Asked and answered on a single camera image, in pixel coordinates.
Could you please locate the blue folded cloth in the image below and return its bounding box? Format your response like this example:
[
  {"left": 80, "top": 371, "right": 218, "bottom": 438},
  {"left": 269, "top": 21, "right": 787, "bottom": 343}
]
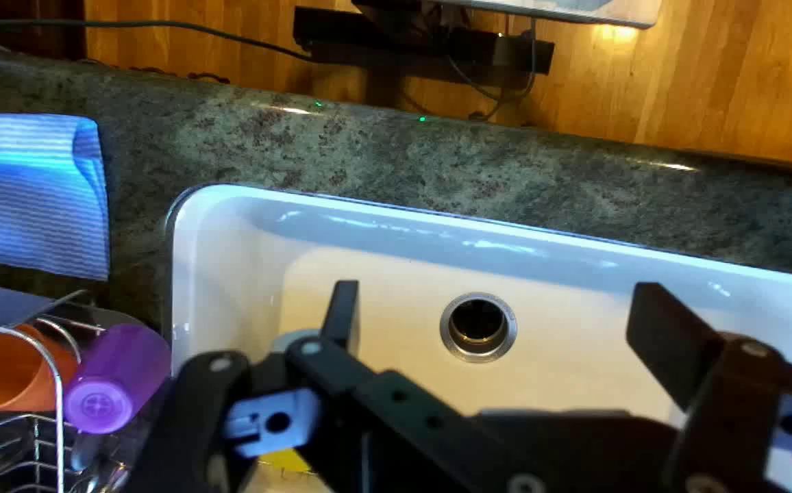
[{"left": 0, "top": 113, "right": 111, "bottom": 286}]

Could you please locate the metal sink drain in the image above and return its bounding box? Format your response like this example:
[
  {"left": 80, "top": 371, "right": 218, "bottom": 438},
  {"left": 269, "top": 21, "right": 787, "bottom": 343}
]
[{"left": 439, "top": 291, "right": 521, "bottom": 362}]

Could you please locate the black stand base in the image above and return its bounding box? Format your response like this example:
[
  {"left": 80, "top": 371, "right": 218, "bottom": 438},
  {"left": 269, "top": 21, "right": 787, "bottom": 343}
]
[{"left": 294, "top": 0, "right": 557, "bottom": 120}]

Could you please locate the white ceramic sink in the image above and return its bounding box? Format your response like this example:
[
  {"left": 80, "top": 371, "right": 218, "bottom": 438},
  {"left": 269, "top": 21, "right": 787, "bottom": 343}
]
[{"left": 166, "top": 184, "right": 792, "bottom": 493}]

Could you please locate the purple plastic cup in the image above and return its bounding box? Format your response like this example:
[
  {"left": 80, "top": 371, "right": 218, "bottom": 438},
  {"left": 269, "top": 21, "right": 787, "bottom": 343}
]
[{"left": 62, "top": 320, "right": 172, "bottom": 438}]

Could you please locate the yellow sponge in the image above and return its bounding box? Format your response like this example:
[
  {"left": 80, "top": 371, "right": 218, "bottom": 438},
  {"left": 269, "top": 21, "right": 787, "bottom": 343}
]
[{"left": 248, "top": 446, "right": 332, "bottom": 493}]

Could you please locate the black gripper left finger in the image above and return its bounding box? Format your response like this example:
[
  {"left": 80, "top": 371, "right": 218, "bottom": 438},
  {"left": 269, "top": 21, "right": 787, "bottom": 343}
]
[{"left": 128, "top": 279, "right": 506, "bottom": 493}]

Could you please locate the thin black floor cable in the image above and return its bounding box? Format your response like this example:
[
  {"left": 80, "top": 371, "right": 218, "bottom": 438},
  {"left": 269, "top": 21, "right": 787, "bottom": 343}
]
[{"left": 0, "top": 15, "right": 317, "bottom": 67}]

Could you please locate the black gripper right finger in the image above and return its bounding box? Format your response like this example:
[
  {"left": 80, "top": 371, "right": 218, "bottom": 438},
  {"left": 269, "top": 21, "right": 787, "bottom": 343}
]
[{"left": 624, "top": 279, "right": 792, "bottom": 493}]

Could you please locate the orange plastic cup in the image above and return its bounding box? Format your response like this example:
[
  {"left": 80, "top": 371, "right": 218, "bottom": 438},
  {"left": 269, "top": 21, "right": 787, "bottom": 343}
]
[{"left": 0, "top": 325, "right": 83, "bottom": 416}]

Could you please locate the wire dish rack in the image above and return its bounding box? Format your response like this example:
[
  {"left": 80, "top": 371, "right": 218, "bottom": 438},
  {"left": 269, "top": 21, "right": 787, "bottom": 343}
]
[{"left": 0, "top": 288, "right": 178, "bottom": 493}]

